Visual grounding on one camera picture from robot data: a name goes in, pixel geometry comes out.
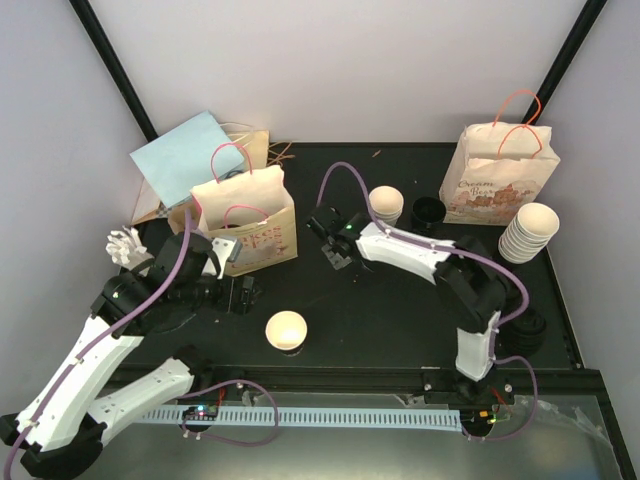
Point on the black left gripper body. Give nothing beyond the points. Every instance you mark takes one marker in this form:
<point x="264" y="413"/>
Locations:
<point x="230" y="302"/>

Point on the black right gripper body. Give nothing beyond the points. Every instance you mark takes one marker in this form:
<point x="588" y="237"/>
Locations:
<point x="336" y="259"/>

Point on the small stack paper cups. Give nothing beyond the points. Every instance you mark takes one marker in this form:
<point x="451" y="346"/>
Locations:
<point x="387" y="204"/>

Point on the black sleeved paper cup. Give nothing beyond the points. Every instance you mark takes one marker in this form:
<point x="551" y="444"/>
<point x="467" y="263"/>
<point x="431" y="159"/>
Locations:
<point x="287" y="331"/>

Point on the cream paper bag pink sides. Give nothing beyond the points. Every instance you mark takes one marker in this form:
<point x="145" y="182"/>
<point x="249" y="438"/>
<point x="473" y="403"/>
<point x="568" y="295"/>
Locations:
<point x="255" y="208"/>

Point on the black lid stack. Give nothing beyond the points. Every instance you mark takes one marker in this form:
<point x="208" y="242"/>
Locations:
<point x="427" y="214"/>

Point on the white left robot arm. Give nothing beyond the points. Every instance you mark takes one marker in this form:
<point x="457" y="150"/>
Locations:
<point x="66" y="427"/>

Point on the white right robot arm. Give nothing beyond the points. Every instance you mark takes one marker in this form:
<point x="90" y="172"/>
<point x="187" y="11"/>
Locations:
<point x="476" y="292"/>

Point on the stacked pulp cup carriers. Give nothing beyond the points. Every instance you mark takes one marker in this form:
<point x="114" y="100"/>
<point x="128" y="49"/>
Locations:
<point x="176" y="217"/>

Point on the brown kraft paper bag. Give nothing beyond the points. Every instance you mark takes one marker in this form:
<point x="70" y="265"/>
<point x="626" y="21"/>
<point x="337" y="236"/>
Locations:
<point x="257" y="143"/>

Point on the patterned flat paper bag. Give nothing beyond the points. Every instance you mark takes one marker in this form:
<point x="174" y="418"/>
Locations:
<point x="148" y="206"/>

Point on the light blue paper bag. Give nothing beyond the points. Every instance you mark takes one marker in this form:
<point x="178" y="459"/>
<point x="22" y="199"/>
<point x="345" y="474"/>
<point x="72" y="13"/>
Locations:
<point x="191" y="154"/>

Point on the Cream Bear printed paper bag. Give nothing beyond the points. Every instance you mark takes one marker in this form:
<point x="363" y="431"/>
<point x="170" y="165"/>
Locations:
<point x="497" y="168"/>

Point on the tall stack paper cups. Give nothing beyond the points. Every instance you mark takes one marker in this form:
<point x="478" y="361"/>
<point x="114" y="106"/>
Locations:
<point x="528" y="233"/>

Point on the black lid stacks right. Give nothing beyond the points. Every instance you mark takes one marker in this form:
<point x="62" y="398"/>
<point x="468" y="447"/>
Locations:
<point x="525" y="334"/>

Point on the light blue slotted cable duct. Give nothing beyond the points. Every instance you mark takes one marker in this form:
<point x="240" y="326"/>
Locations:
<point x="363" y="418"/>

